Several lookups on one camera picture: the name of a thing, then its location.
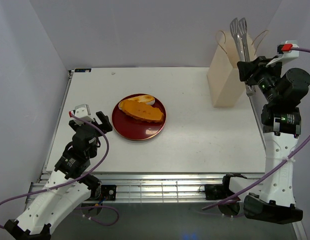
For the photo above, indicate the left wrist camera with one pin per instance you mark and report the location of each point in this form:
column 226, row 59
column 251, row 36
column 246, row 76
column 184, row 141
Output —
column 81, row 113

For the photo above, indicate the long white baguette bread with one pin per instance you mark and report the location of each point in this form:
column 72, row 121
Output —
column 144, row 98

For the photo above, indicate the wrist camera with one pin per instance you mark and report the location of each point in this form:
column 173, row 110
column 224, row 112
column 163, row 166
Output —
column 285, row 53
column 81, row 113

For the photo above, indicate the cream paper bag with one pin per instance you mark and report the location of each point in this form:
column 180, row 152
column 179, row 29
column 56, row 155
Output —
column 223, row 75

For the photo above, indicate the flat orange bread slice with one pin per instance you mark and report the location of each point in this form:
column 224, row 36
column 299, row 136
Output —
column 145, row 111

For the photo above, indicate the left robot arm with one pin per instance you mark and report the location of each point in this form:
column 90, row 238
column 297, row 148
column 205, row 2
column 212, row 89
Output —
column 69, row 184

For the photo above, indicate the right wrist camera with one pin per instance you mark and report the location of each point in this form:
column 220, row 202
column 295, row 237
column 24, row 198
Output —
column 285, row 53

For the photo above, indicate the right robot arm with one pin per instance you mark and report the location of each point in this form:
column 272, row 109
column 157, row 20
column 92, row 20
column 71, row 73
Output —
column 196, row 137

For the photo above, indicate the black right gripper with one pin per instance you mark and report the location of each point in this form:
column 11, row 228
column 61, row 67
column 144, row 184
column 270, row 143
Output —
column 246, row 69

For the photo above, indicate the aluminium table frame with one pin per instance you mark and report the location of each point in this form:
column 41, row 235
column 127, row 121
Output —
column 99, row 89

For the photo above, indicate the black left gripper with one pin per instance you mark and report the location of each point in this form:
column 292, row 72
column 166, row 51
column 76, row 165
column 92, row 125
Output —
column 107, row 127

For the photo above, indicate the dark red round plate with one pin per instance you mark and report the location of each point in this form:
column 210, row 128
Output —
column 137, row 130

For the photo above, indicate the black label sticker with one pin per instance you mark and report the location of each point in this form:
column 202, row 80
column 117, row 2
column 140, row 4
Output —
column 82, row 70

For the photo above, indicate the metal serving tongs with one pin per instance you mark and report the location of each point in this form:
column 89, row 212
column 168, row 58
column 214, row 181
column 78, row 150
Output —
column 238, row 31

